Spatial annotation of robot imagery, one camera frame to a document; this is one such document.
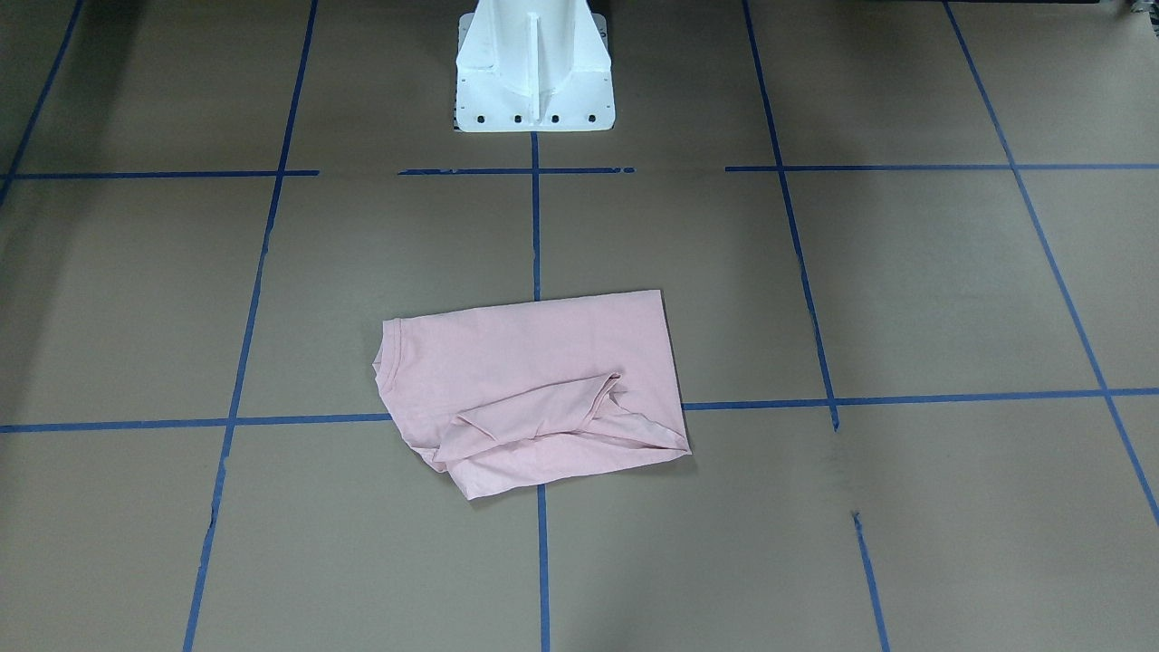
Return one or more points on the pink Snoopy t-shirt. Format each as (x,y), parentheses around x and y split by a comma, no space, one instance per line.
(518,395)

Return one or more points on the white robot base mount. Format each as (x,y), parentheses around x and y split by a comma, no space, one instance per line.
(534,66)

